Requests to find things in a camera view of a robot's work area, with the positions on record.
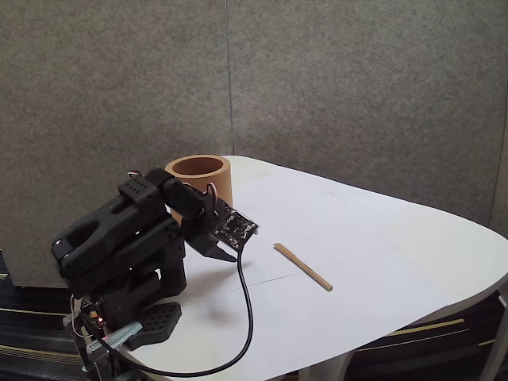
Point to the white table leg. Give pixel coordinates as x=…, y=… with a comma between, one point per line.
x=321, y=369
x=494, y=349

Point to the tan paper pen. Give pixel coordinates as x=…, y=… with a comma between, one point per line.
x=301, y=266

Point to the grey metal table clamp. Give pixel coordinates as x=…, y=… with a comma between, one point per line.
x=119, y=335

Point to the white punched paper sheet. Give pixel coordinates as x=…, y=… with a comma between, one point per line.
x=301, y=230

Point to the motor controller board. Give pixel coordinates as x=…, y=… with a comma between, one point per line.
x=94, y=316

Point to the brown cylindrical pen holder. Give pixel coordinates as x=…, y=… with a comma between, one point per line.
x=216, y=176

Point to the bare camera circuit board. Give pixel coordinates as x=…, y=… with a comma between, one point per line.
x=236, y=229

